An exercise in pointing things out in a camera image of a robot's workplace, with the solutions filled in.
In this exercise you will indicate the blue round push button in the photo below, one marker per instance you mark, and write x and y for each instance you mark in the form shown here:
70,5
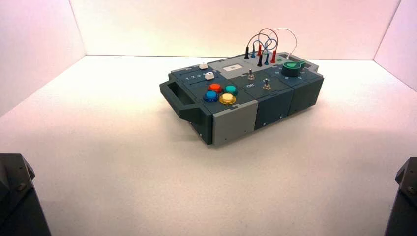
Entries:
211,96

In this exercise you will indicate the yellow round push button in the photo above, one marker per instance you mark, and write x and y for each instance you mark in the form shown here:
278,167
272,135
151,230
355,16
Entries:
227,98

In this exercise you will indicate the orange round push button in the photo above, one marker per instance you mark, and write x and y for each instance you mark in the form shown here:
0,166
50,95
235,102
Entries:
215,87

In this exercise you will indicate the teal round push button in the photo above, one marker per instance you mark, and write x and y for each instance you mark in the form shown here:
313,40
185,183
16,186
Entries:
231,90

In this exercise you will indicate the white slider knob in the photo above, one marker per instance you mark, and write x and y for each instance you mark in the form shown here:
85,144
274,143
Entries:
203,65
209,76

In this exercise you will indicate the white rectangular label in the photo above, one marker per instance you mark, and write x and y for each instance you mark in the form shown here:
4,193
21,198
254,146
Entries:
233,67

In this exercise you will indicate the dark teal control box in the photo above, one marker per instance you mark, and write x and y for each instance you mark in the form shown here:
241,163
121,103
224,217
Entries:
273,104

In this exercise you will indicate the green rotary knob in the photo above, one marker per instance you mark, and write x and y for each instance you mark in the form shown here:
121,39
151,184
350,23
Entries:
292,69

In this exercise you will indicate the metal toggle switch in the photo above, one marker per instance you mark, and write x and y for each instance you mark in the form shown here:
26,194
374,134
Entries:
266,86
251,76

